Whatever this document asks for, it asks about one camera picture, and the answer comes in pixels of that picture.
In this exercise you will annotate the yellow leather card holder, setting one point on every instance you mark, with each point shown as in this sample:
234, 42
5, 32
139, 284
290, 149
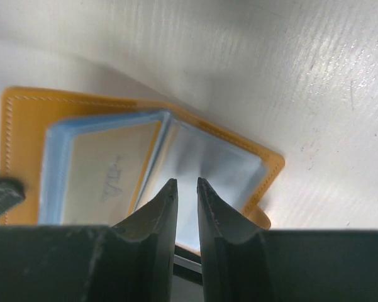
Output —
39, 126

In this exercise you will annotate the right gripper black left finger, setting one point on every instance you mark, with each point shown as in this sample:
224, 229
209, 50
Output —
131, 261

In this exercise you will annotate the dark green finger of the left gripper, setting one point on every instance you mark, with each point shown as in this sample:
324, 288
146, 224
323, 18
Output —
11, 194

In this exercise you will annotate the tan credit card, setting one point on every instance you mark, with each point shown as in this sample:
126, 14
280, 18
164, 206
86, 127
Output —
106, 170

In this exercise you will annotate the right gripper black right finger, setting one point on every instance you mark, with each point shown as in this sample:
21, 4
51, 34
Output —
242, 262

